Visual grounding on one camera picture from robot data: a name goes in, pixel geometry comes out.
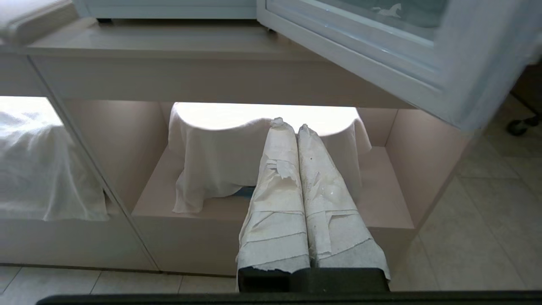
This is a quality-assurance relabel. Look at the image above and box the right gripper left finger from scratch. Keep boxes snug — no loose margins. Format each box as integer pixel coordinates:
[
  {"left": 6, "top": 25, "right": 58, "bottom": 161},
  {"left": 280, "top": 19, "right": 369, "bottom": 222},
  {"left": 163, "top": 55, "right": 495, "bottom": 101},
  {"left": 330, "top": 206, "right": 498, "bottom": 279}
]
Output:
[{"left": 236, "top": 117, "right": 310, "bottom": 292}]

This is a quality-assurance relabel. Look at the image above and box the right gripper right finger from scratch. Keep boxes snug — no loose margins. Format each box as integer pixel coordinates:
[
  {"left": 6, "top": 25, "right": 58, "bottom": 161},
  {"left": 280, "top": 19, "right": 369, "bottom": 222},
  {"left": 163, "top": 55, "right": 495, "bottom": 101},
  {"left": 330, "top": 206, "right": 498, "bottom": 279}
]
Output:
[{"left": 297, "top": 124, "right": 391, "bottom": 292}]

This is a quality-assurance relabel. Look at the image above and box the white mini fridge door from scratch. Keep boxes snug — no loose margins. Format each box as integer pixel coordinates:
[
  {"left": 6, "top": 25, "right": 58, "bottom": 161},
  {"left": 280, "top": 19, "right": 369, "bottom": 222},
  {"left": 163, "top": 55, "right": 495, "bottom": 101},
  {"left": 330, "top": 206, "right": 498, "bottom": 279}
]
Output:
[{"left": 256, "top": 0, "right": 542, "bottom": 132}]

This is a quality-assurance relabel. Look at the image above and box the white mini fridge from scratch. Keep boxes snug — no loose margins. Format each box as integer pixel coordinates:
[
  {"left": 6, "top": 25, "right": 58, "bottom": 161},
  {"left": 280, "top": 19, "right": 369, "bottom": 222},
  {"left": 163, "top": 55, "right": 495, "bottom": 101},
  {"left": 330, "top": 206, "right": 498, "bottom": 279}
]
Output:
[{"left": 72, "top": 0, "right": 271, "bottom": 22}]

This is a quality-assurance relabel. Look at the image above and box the white draped cloth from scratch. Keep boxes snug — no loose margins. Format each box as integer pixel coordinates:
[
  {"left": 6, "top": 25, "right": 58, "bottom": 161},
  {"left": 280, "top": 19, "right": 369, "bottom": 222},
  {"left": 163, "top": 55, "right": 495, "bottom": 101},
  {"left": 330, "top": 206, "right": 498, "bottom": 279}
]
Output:
[
  {"left": 0, "top": 97, "right": 110, "bottom": 222},
  {"left": 168, "top": 102, "right": 372, "bottom": 214}
]

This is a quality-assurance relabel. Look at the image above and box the beige shelf unit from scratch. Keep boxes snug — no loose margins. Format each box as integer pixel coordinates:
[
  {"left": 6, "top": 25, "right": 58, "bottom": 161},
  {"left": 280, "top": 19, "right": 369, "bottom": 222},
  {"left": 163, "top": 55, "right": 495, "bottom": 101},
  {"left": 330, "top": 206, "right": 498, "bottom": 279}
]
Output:
[{"left": 0, "top": 17, "right": 479, "bottom": 278}]

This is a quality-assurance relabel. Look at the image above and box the black chair caster wheel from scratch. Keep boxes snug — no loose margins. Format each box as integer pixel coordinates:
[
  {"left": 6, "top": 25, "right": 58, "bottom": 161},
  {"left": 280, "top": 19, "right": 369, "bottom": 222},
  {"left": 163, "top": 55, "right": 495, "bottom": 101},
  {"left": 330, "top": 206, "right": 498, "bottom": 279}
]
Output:
[{"left": 506, "top": 115, "right": 541, "bottom": 137}]

